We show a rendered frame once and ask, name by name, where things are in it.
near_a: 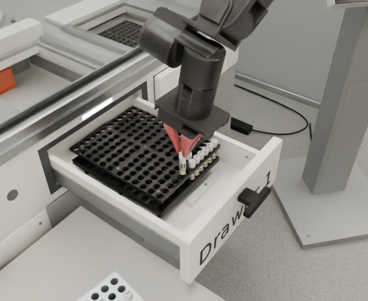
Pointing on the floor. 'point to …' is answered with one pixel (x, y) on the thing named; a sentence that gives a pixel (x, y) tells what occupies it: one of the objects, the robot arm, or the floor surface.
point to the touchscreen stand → (339, 144)
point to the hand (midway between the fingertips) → (184, 150)
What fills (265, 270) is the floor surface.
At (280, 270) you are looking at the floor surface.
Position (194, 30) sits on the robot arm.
